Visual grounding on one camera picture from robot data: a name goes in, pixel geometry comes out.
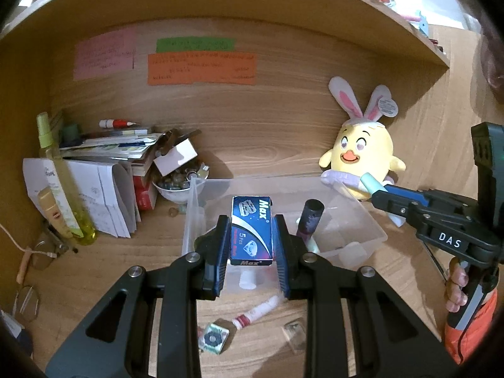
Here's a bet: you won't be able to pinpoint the small clear plastic case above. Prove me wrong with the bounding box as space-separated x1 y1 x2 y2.
283 320 308 353

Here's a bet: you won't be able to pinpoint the stack of books and papers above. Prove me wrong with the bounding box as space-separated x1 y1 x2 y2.
59 124 166 178

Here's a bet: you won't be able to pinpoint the beige cord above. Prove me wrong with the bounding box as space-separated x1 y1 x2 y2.
0 222 54 284

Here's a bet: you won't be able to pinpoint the green paper note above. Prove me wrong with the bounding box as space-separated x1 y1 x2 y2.
155 37 237 53

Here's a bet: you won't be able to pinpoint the small square tape packet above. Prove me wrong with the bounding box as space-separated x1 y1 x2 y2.
198 322 230 354

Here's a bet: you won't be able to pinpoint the person's right hand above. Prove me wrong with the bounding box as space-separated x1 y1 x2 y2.
444 262 471 316

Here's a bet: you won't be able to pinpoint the person's head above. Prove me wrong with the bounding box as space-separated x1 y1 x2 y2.
474 8 504 99

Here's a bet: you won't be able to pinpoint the eyeglasses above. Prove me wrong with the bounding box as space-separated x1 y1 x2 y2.
12 230 69 320

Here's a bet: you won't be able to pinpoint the white red correction pen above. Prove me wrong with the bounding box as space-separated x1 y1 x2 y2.
232 295 281 328

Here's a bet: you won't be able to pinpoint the yellow green spray bottle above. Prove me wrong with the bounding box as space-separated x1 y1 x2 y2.
36 112 98 246

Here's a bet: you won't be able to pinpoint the red book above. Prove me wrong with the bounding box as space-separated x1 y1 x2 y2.
133 175 158 210

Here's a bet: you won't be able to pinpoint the orange paper note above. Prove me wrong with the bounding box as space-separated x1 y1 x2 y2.
147 52 258 86

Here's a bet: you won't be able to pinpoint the teal toy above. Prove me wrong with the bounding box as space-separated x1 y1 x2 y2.
413 11 431 37

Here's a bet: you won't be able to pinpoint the white plastic cap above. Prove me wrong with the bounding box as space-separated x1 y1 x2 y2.
239 271 261 290

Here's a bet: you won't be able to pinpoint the blue razor blade box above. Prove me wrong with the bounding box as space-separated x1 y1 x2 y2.
229 196 275 266

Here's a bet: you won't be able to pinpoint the beige plastic tube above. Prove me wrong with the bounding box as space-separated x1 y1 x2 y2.
37 186 77 240

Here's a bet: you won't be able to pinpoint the dark purple tube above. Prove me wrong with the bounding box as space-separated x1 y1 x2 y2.
296 199 325 241

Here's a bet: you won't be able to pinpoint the pink paper note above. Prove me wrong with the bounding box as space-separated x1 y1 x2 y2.
74 27 137 82

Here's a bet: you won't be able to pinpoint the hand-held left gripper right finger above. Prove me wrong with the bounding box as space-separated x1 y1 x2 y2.
272 213 459 378

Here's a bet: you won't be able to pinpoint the folded white paper booklets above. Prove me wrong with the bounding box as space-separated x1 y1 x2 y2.
22 157 138 239

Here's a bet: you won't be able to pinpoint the small white cardboard box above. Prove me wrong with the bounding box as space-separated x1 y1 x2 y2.
153 140 198 176

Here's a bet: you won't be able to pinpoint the yellow chick plush bunny ears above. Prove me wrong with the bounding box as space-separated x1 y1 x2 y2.
318 76 407 228

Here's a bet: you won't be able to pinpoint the green cup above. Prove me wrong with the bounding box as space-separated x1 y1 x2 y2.
63 123 82 148

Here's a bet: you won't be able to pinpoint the clear plastic storage bin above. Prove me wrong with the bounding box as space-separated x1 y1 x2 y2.
182 176 388 274

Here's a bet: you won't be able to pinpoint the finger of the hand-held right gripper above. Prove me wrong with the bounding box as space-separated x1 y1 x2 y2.
371 190 432 221
384 184 431 199

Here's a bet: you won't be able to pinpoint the translucent white cube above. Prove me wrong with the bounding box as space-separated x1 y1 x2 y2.
339 241 369 270

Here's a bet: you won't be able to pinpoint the person's right forearm orange sleeve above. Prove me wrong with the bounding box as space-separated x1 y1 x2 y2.
444 289 499 365

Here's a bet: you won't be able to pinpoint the white bowl of marbles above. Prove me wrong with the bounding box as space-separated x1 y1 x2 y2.
153 163 210 204

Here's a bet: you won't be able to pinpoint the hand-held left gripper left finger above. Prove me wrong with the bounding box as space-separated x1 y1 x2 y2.
45 215 233 378

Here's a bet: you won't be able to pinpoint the black cable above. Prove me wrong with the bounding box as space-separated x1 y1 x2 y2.
429 249 475 365

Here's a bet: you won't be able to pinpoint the mint green cylinder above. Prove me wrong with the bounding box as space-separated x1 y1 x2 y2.
359 172 386 194

